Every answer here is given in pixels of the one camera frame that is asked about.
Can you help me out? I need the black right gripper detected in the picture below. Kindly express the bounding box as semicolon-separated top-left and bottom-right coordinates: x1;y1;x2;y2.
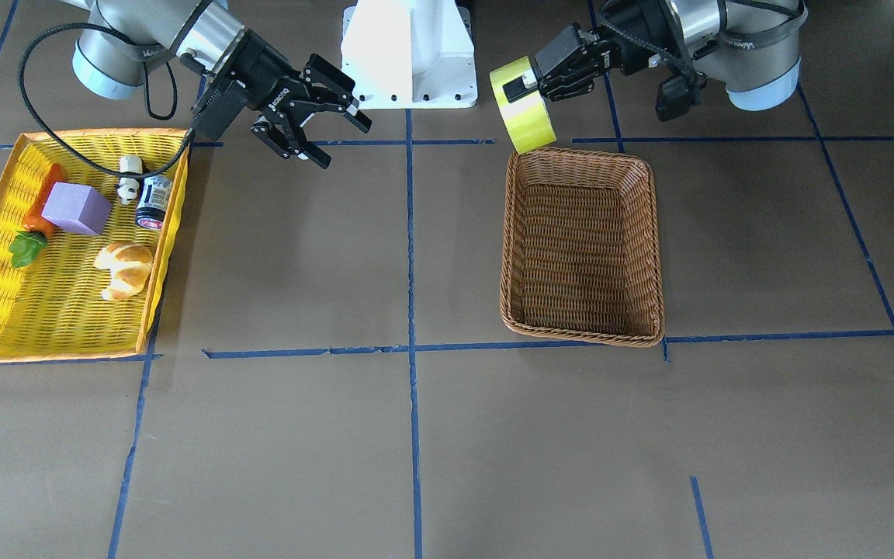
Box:
191;31;373;169

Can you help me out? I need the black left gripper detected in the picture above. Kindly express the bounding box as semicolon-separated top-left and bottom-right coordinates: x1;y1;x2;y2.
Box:
520;1;684;102

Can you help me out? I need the yellow tape roll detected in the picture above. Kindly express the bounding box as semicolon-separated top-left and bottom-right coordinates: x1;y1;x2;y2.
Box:
490;56;556;155

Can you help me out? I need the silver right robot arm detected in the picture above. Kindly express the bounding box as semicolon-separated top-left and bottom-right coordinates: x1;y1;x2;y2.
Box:
72;1;372;168

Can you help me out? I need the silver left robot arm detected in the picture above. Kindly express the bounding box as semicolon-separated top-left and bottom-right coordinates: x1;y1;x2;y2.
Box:
501;1;809;123

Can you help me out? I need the brown wicker basket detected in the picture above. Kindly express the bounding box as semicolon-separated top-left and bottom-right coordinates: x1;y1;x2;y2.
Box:
499;148;666;348

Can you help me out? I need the yellow woven basket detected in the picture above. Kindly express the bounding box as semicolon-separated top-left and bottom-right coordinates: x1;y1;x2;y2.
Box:
0;128;189;363

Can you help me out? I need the small dark can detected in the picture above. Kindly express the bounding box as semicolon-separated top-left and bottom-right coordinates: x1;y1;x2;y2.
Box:
134;175;173;231

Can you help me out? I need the toy croissant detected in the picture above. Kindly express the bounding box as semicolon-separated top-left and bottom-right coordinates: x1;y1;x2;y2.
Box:
93;241;154;302

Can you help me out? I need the purple foam block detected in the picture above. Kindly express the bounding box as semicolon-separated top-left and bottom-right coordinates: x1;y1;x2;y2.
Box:
40;182;113;236

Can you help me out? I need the toy carrot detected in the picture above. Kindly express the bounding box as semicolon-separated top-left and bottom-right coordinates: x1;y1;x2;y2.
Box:
9;163;65;269

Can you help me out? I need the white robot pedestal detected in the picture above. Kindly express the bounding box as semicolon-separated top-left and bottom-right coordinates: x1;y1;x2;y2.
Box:
340;1;479;110

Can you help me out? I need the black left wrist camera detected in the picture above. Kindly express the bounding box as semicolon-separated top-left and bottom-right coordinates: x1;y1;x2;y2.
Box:
655;75;702;123

